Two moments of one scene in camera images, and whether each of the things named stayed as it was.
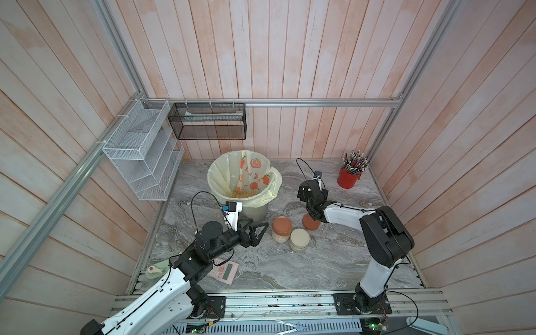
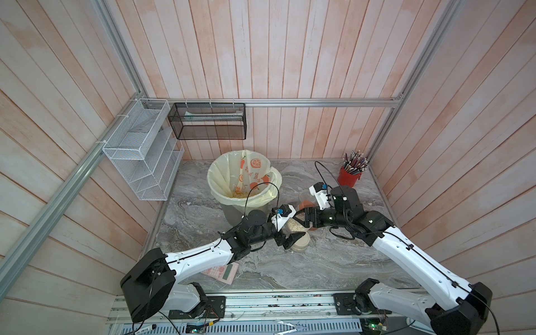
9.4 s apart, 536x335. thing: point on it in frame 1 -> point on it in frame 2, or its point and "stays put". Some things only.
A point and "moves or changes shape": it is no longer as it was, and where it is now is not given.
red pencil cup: (347, 179) stays put
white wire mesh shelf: (146, 154) stays put
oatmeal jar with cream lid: (299, 240) stays put
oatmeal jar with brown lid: (281, 229) moves or changes shape
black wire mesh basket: (209, 121) stays put
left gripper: (252, 240) -> (287, 243)
